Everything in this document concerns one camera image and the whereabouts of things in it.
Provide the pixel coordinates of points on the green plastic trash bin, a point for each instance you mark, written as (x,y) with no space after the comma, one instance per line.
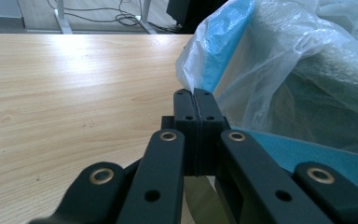
(200,202)

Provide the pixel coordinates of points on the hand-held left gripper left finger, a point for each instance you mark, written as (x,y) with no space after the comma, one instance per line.
(183,137)

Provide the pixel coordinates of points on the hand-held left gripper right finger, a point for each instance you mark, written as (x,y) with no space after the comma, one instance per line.
(209,137)

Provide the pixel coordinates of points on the white blue-edged plastic bag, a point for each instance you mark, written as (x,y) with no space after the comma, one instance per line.
(220,46)

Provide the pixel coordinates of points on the white metal desk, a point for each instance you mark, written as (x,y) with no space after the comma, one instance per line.
(62,18)

